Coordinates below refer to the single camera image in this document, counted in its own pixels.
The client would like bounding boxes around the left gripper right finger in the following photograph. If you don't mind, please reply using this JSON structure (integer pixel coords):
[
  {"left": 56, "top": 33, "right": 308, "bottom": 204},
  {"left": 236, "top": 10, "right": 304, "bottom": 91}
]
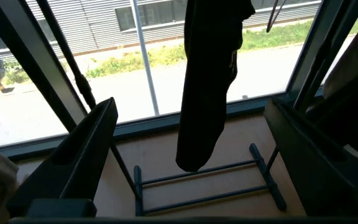
[{"left": 264, "top": 96, "right": 358, "bottom": 218}]

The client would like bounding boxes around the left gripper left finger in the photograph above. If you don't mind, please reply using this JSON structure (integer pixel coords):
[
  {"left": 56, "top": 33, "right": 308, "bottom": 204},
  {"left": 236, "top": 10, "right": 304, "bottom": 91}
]
[{"left": 6, "top": 96, "right": 119, "bottom": 218}]

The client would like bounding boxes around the black garment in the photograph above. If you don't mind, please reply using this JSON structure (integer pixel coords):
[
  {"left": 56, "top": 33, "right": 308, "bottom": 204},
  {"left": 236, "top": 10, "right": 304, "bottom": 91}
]
[
  {"left": 306, "top": 55, "right": 358, "bottom": 154},
  {"left": 175, "top": 0, "right": 256, "bottom": 173}
]

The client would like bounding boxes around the pink clothes hanger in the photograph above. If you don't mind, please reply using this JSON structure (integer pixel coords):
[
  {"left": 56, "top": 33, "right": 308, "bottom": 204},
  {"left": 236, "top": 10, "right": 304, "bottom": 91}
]
[{"left": 265, "top": 0, "right": 288, "bottom": 34}]

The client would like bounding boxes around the black clothes rack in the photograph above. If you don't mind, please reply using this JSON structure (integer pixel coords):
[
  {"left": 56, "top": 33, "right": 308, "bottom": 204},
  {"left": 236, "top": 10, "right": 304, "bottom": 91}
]
[{"left": 35, "top": 0, "right": 338, "bottom": 218}]

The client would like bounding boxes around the window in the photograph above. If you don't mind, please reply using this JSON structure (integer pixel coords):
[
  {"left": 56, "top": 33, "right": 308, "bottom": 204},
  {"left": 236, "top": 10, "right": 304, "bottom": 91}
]
[{"left": 0, "top": 0, "right": 358, "bottom": 161}]

